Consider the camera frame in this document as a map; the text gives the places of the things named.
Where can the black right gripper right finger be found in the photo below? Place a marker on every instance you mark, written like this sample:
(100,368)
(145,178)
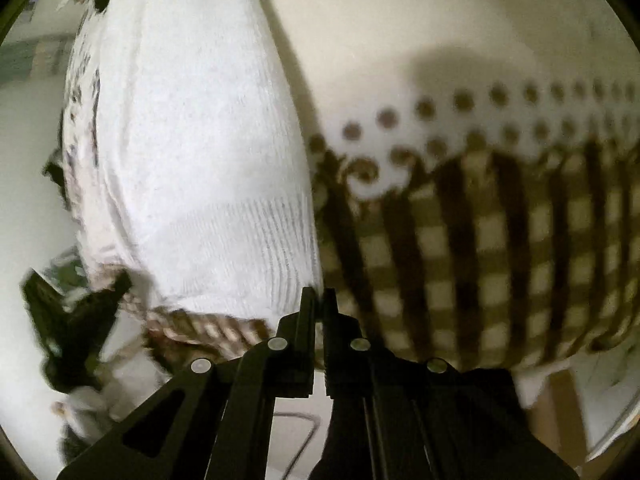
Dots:
(396,419)

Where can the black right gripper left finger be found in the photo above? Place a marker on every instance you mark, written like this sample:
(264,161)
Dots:
(211,421)

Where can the white knitted sock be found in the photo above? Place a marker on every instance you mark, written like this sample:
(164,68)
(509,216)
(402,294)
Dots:
(202,158)

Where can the white gloved left hand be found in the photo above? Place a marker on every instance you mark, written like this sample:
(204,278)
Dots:
(126,380)

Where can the floral fleece blanket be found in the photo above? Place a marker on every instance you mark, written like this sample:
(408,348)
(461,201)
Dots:
(474,172)

